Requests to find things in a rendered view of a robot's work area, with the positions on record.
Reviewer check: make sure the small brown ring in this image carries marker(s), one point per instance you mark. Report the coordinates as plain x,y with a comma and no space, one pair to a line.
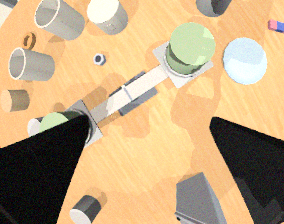
31,42

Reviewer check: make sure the pale green cylinder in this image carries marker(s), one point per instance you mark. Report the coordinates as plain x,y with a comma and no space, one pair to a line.
191,45
56,118

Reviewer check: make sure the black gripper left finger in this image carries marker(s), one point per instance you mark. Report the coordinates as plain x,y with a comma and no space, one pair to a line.
36,172

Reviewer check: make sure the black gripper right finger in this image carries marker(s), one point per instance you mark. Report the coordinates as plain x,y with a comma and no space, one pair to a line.
256,163

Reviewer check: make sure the pink and blue eraser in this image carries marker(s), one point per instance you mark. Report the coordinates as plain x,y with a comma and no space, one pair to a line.
274,25

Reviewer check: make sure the white round dish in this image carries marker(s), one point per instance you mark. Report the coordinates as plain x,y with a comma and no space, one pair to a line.
244,61

